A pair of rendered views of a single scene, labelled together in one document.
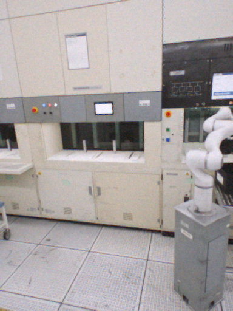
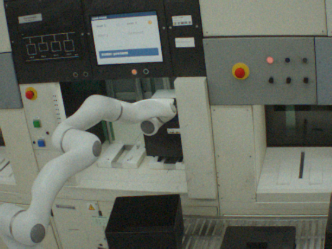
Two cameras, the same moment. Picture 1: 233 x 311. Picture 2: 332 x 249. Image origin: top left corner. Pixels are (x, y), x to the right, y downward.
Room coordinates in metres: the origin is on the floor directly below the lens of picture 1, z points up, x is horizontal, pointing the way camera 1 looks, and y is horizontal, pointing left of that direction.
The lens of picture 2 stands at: (-0.05, -1.22, 2.09)
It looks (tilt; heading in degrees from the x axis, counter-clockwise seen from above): 24 degrees down; 3
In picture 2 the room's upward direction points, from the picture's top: 8 degrees counter-clockwise
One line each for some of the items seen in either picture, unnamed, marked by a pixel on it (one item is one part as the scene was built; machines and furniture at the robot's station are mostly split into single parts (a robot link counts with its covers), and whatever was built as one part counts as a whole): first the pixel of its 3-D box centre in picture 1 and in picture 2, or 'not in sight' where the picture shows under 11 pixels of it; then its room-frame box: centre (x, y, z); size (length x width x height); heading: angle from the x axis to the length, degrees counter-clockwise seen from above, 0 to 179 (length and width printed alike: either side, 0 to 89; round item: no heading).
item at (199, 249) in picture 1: (199, 254); not in sight; (1.43, -0.58, 0.38); 0.28 x 0.28 x 0.76; 29
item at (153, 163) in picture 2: (222, 152); (175, 155); (2.31, -1.12, 0.89); 0.22 x 0.21 x 0.04; 164
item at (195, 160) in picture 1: (199, 167); (19, 235); (1.45, -0.56, 1.07); 0.19 x 0.12 x 0.24; 53
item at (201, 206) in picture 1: (202, 197); not in sight; (1.43, -0.58, 0.85); 0.19 x 0.19 x 0.18
